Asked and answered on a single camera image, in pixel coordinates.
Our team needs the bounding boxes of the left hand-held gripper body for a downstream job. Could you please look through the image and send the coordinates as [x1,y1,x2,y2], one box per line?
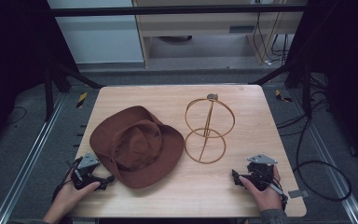
[70,151,103,191]

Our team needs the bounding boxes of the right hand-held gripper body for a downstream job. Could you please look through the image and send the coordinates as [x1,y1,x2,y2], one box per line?
[246,153,279,192]

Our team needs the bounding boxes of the brown felt hat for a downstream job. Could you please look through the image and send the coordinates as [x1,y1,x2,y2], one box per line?
[89,105,186,189]

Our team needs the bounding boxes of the person's right hand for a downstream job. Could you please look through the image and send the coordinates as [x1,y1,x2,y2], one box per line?
[239,165,284,213]

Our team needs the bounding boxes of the person's left hand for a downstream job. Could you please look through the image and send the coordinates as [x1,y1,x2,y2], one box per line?
[42,169,102,224]

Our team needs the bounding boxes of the grey tape piece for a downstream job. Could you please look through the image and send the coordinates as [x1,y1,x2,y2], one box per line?
[287,189,310,200]

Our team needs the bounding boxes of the yellow black hazard tape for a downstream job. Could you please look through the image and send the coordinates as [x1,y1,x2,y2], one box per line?
[76,91,89,109]
[274,89,294,104]

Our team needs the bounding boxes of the black metal stand legs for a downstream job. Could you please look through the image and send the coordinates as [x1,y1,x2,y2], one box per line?
[42,58,104,123]
[247,57,313,118]

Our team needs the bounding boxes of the white cabinet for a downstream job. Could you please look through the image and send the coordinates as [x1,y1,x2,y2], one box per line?
[46,0,145,65]

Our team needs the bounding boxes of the black curtain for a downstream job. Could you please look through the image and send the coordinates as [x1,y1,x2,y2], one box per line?
[283,0,358,172]
[0,0,79,157]

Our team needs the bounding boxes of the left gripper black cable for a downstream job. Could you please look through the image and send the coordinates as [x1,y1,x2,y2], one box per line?
[51,157,84,203]

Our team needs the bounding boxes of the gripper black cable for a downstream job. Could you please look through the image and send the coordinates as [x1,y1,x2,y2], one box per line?
[51,157,84,203]
[269,175,289,212]

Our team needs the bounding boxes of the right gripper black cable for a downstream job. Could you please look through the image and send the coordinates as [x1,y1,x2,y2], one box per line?
[269,175,289,212]

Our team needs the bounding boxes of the gold wire hat stand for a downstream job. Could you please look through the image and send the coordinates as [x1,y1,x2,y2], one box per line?
[184,92,236,165]

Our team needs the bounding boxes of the aluminium floor rail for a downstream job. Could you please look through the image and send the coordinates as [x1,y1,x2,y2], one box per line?
[291,89,358,224]
[0,92,67,224]

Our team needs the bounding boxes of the looped black floor cable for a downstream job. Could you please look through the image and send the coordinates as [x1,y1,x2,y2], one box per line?
[275,116,352,203]

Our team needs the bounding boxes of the thin black floor cable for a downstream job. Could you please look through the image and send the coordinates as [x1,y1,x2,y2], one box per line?
[5,105,28,126]

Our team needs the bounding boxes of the hanging black desk cables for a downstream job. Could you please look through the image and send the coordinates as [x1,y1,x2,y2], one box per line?
[252,11,291,65]

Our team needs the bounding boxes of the black metal frame bar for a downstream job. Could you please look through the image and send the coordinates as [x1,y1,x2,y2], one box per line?
[47,4,310,18]

